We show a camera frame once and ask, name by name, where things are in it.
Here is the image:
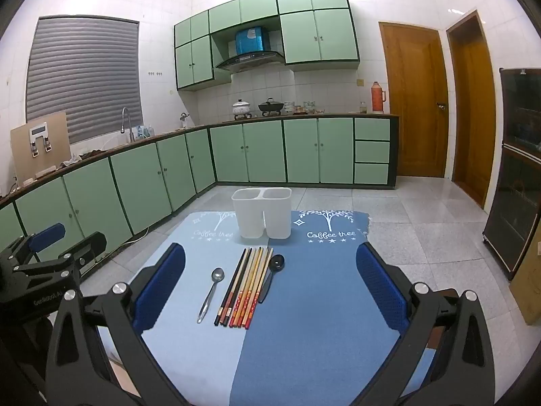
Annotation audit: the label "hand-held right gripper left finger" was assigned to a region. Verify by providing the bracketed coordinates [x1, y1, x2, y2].
[44, 242, 187, 406]

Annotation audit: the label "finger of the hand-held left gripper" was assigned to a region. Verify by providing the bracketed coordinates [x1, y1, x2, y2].
[0, 223, 67, 265]
[13, 232, 108, 282]

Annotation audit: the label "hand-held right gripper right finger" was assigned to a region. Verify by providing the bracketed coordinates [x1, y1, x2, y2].
[355, 242, 496, 406]

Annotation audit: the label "steel spoon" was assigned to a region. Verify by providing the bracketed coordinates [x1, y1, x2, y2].
[196, 267, 225, 324]

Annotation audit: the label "row of mixed chopsticks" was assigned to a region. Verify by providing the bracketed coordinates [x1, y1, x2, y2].
[214, 246, 274, 329]

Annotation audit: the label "black spoon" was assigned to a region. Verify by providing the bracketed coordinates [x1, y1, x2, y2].
[258, 254, 286, 304]

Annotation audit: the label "white two-compartment utensil holder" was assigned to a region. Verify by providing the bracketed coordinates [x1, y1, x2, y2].
[232, 187, 293, 240]

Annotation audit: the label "light blue table mat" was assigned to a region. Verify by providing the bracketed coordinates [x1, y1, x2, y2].
[97, 210, 293, 406]

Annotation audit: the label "dark blue table mat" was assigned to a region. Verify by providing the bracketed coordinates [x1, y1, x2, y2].
[230, 209, 437, 406]

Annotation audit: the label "brown board with white device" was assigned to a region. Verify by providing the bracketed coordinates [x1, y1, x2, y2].
[10, 111, 72, 187]

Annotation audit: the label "steel sink faucet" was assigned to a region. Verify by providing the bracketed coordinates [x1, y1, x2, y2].
[121, 107, 136, 143]

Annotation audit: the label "cardboard box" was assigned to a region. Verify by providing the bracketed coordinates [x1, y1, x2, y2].
[509, 237, 541, 326]

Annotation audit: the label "grey window blind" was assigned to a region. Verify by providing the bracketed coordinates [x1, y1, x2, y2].
[26, 16, 143, 145]

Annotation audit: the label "green lower kitchen cabinets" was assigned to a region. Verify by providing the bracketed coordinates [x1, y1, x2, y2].
[0, 115, 400, 264]

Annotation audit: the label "green kitchen cabinets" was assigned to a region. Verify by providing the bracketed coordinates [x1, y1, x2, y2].
[0, 115, 400, 264]
[173, 0, 361, 92]

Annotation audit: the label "black glass-front cabinet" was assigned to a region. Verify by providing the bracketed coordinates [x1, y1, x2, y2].
[483, 68, 541, 281]

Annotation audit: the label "orange thermos flask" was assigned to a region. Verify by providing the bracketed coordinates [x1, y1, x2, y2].
[371, 81, 388, 114]

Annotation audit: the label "range hood with blue cover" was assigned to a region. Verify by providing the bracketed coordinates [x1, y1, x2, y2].
[213, 26, 285, 73]

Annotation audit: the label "green upper kitchen cabinets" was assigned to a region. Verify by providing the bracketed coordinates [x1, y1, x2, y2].
[173, 0, 361, 92]

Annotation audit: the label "wooden door with handle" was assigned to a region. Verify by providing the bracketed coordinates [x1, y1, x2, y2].
[378, 21, 450, 179]

